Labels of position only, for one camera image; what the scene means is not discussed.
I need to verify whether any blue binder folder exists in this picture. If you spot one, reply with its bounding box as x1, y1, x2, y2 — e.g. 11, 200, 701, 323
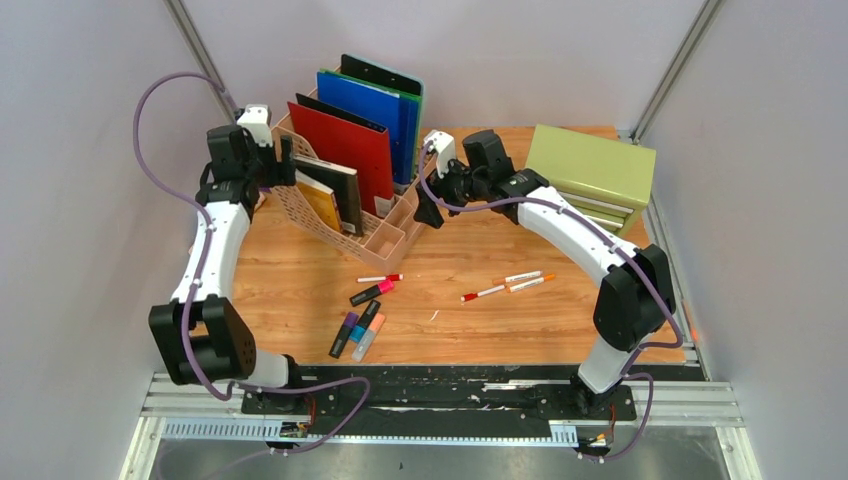
316, 69, 423, 185

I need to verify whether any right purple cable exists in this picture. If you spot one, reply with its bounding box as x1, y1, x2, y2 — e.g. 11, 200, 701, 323
417, 139, 685, 464

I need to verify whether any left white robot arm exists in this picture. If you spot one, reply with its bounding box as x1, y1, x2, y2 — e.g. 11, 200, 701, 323
148, 121, 307, 413

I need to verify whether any beige plastic file organizer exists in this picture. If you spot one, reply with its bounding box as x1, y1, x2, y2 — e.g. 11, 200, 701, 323
271, 69, 424, 273

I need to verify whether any orange highlighter marker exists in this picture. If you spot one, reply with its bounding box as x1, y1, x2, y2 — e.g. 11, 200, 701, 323
350, 313, 386, 362

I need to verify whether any small orange cap marker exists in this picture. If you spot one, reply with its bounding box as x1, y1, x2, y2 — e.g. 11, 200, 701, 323
507, 274, 556, 293

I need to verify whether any purple highlighter marker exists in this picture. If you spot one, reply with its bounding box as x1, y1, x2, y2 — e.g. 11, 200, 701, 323
328, 312, 359, 359

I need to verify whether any black notebook with sticker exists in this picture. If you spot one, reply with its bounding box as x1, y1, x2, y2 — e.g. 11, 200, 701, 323
294, 155, 365, 237

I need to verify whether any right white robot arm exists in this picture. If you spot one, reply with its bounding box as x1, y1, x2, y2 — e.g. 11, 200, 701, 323
414, 130, 676, 418

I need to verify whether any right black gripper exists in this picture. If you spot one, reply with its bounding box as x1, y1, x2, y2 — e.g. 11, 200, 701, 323
415, 150, 488, 228

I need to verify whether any blue highlighter marker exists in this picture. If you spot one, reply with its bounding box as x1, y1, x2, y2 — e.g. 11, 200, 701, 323
349, 300, 381, 343

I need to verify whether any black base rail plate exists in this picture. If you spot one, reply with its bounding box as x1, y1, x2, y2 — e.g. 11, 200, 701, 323
235, 365, 637, 439

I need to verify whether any pink highlighter marker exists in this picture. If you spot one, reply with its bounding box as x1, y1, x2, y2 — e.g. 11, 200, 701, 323
349, 279, 395, 307

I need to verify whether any green metal drawer cabinet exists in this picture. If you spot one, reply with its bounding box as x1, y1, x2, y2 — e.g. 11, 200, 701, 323
526, 124, 656, 237

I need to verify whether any orange yellow booklet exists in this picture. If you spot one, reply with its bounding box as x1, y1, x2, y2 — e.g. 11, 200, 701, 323
296, 170, 343, 233

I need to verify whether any white red whiteboard marker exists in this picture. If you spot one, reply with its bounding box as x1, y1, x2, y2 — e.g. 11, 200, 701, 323
356, 273, 404, 284

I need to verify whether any red binder folder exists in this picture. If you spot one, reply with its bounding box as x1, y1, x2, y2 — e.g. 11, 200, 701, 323
288, 93, 394, 218

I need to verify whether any green translucent plastic folder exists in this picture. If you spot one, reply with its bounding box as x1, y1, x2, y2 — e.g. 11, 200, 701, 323
316, 65, 424, 186

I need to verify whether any small red cap marker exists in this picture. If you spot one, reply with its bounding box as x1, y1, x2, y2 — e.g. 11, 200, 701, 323
460, 284, 506, 303

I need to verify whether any white orange marker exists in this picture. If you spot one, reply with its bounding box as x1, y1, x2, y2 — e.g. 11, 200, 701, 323
492, 270, 543, 285

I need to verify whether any black clipboard blue back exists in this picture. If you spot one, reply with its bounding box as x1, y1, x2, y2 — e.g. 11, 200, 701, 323
339, 53, 427, 187

